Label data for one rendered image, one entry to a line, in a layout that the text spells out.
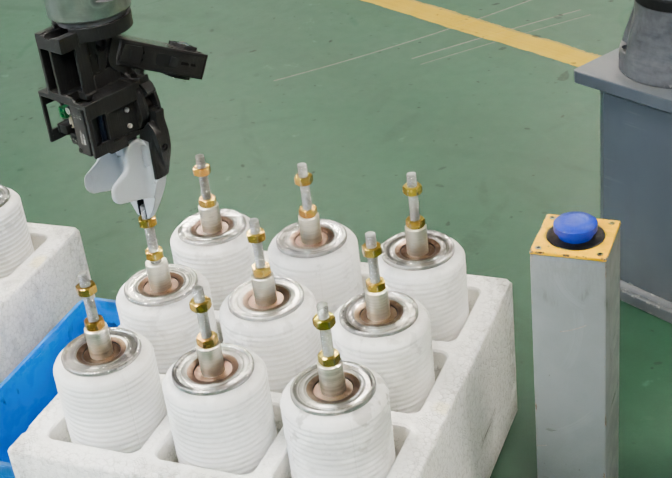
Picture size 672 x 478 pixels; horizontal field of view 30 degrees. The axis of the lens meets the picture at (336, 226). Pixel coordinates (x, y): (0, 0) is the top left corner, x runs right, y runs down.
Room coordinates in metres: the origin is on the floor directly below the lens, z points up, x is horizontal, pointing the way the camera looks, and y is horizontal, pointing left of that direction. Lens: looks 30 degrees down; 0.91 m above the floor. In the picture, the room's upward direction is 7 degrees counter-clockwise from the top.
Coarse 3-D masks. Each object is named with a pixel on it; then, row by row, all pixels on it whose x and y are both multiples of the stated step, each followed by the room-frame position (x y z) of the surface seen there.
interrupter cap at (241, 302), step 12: (276, 276) 1.07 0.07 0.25; (240, 288) 1.06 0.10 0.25; (252, 288) 1.06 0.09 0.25; (276, 288) 1.06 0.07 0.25; (288, 288) 1.05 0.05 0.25; (300, 288) 1.05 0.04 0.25; (228, 300) 1.04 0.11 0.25; (240, 300) 1.04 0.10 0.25; (252, 300) 1.04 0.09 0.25; (288, 300) 1.03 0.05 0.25; (300, 300) 1.03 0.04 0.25; (240, 312) 1.02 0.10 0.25; (252, 312) 1.02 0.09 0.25; (264, 312) 1.01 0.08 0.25; (276, 312) 1.01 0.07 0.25; (288, 312) 1.01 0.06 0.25
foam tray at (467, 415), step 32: (480, 288) 1.12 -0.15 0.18; (480, 320) 1.06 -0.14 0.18; (512, 320) 1.13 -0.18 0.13; (448, 352) 1.01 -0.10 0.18; (480, 352) 1.02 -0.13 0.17; (512, 352) 1.12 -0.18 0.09; (448, 384) 0.96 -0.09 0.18; (480, 384) 1.01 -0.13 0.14; (512, 384) 1.12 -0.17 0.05; (64, 416) 0.99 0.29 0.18; (416, 416) 0.92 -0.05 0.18; (448, 416) 0.92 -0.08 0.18; (480, 416) 1.01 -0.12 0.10; (512, 416) 1.11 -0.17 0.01; (32, 448) 0.94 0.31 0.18; (64, 448) 0.94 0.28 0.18; (96, 448) 0.93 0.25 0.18; (160, 448) 0.92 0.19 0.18; (416, 448) 0.88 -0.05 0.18; (448, 448) 0.91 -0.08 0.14; (480, 448) 1.00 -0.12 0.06
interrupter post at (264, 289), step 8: (272, 272) 1.04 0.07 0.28; (256, 280) 1.03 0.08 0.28; (264, 280) 1.03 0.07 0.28; (272, 280) 1.03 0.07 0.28; (256, 288) 1.03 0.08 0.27; (264, 288) 1.03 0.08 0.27; (272, 288) 1.03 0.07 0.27; (256, 296) 1.03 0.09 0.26; (264, 296) 1.03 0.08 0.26; (272, 296) 1.03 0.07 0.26; (264, 304) 1.03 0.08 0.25
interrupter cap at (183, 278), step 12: (168, 264) 1.12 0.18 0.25; (180, 264) 1.12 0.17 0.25; (132, 276) 1.11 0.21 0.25; (144, 276) 1.11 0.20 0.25; (180, 276) 1.10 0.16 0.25; (192, 276) 1.10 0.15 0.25; (132, 288) 1.09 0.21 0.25; (144, 288) 1.09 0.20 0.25; (180, 288) 1.08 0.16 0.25; (132, 300) 1.06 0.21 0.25; (144, 300) 1.06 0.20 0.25; (156, 300) 1.06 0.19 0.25; (168, 300) 1.05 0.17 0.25
